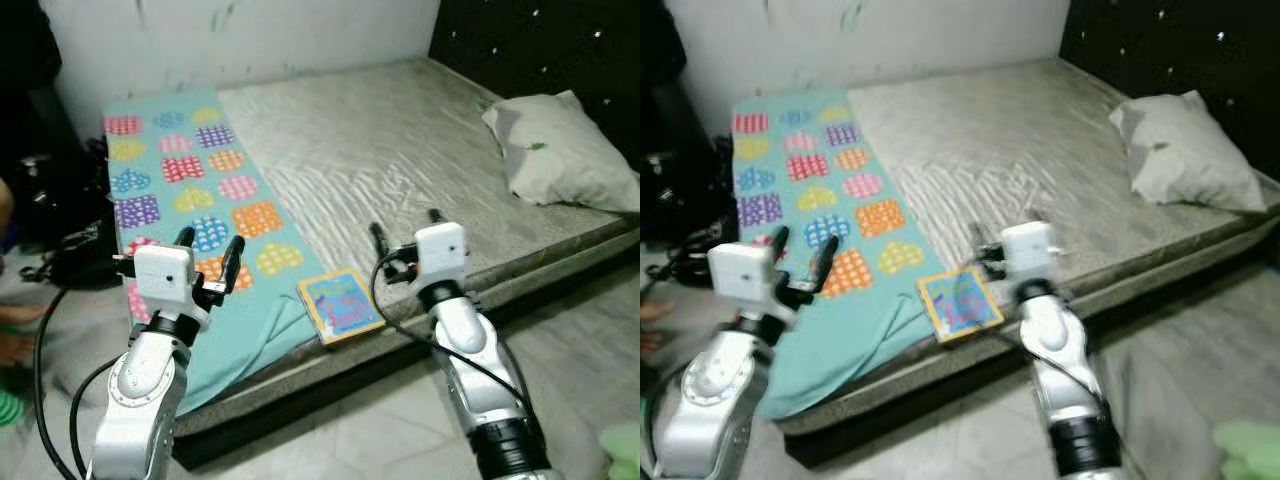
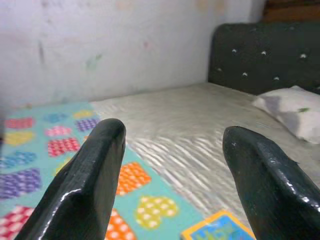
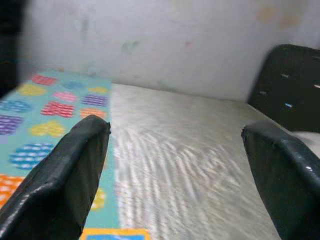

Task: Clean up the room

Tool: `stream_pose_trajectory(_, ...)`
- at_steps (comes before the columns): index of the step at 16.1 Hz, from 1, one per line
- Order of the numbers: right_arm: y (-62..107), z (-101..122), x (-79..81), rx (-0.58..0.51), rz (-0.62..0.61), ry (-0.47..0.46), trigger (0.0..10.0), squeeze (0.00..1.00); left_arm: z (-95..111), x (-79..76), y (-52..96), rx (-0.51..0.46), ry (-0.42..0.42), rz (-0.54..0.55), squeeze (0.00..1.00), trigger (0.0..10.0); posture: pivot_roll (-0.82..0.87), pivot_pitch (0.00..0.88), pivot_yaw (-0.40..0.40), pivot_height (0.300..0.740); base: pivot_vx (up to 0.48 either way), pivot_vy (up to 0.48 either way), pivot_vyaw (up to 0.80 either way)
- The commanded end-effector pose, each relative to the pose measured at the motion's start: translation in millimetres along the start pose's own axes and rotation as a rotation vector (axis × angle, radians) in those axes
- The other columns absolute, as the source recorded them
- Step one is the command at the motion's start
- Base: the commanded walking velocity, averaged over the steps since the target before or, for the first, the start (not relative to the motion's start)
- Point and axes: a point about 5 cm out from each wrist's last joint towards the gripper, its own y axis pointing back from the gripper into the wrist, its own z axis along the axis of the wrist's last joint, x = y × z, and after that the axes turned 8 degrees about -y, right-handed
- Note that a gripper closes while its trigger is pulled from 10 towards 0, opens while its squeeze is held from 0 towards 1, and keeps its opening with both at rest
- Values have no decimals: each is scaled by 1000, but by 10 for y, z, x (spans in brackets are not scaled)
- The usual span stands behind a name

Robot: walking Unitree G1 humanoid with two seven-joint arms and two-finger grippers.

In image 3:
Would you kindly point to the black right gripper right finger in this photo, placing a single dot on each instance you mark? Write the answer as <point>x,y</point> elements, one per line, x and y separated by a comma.
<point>290,190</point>

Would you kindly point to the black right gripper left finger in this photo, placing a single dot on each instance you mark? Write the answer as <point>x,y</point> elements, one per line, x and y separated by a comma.
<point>55,190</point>

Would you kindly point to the yellow and blue children's book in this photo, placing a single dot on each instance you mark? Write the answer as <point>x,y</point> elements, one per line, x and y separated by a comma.
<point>115,235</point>

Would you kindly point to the teal blanket with colourful shapes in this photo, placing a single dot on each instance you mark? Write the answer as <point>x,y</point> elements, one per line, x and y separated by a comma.
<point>111,217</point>

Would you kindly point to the black tufted headboard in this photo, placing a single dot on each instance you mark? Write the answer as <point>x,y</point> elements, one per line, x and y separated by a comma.
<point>287,87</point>

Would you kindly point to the white quilted mattress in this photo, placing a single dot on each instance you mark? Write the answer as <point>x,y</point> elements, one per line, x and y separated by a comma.
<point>175,150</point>

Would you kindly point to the black cabinet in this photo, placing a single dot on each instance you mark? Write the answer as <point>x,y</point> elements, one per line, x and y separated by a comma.
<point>10,37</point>

